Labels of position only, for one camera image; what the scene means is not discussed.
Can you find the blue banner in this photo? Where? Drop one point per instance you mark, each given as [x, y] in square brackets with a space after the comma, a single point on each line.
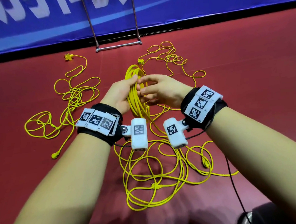
[221, 1]

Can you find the person's right forearm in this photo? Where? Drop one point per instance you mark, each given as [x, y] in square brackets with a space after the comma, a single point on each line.
[266, 158]

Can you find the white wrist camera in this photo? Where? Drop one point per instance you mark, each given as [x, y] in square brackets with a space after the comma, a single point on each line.
[139, 132]
[175, 131]

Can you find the person's left forearm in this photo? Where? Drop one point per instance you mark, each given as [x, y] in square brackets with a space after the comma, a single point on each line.
[63, 191]

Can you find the person's left hand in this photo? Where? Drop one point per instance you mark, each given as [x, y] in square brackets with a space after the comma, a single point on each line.
[118, 95]

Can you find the black marker wristband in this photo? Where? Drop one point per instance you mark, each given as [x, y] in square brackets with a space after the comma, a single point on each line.
[99, 124]
[203, 106]

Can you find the metal rack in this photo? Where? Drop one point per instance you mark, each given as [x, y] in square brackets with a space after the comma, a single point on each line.
[118, 45]

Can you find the person's right hand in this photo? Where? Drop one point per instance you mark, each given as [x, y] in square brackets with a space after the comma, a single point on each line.
[166, 91]

